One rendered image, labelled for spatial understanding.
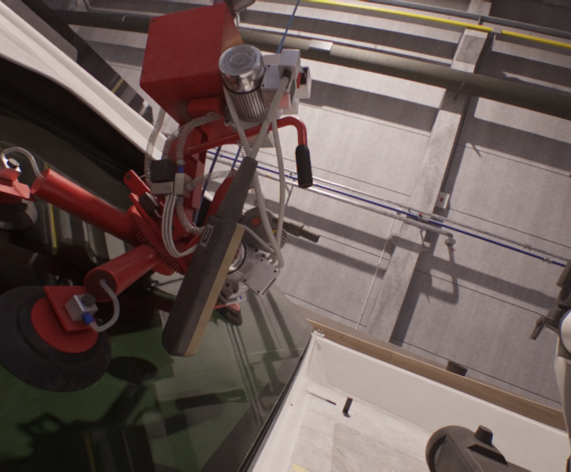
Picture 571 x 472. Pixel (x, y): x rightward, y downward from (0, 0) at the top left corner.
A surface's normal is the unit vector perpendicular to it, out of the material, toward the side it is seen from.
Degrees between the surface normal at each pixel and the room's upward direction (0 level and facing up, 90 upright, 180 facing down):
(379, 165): 90
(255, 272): 82
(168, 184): 90
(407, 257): 90
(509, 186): 90
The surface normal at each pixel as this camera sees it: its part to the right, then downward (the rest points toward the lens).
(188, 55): -0.22, -0.18
